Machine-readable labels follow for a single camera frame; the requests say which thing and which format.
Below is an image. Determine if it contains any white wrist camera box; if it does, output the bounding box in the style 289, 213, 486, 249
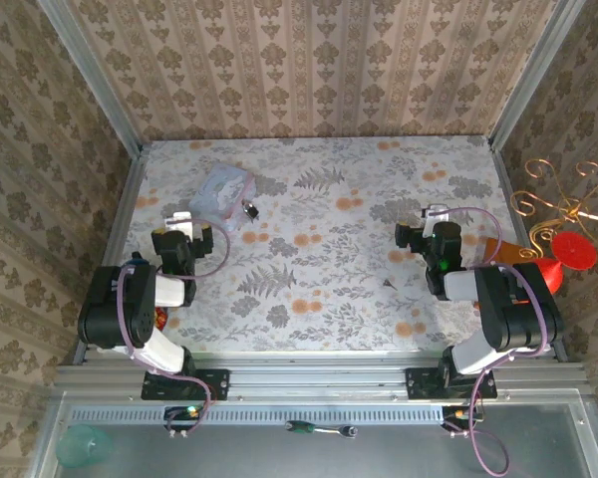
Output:
422, 203, 451, 225
162, 211, 196, 234

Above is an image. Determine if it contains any green handled ratchet tool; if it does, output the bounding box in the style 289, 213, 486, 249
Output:
284, 419, 360, 440

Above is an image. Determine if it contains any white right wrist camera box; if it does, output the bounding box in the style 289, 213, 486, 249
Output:
422, 203, 451, 225

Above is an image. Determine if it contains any orange brown triangular piece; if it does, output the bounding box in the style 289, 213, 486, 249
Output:
480, 237, 545, 266

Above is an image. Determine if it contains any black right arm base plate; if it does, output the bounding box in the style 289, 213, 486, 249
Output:
404, 366, 498, 400

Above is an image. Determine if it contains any small black connector board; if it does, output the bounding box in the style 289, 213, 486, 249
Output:
163, 404, 206, 432
443, 404, 485, 430

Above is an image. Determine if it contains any gold wire ornament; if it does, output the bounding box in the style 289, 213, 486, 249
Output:
508, 157, 598, 261

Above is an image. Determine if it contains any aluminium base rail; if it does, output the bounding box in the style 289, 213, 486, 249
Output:
54, 350, 587, 400

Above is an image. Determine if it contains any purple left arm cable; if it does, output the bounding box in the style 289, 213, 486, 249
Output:
117, 214, 232, 440

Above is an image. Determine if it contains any green translucent cup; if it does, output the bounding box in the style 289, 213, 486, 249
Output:
56, 423, 114, 470

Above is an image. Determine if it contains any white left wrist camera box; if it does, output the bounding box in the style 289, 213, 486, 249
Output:
162, 211, 196, 234

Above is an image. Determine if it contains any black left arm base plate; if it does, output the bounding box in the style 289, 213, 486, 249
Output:
140, 367, 231, 401

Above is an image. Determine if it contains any red round disc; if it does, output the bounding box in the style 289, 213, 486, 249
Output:
550, 230, 598, 272

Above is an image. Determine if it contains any slotted grey cable duct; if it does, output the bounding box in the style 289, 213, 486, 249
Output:
69, 404, 460, 425

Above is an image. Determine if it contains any red cone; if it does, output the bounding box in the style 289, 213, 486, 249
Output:
527, 257, 565, 297

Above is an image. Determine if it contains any aluminium corner post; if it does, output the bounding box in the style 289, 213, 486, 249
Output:
487, 0, 587, 151
36, 0, 144, 156

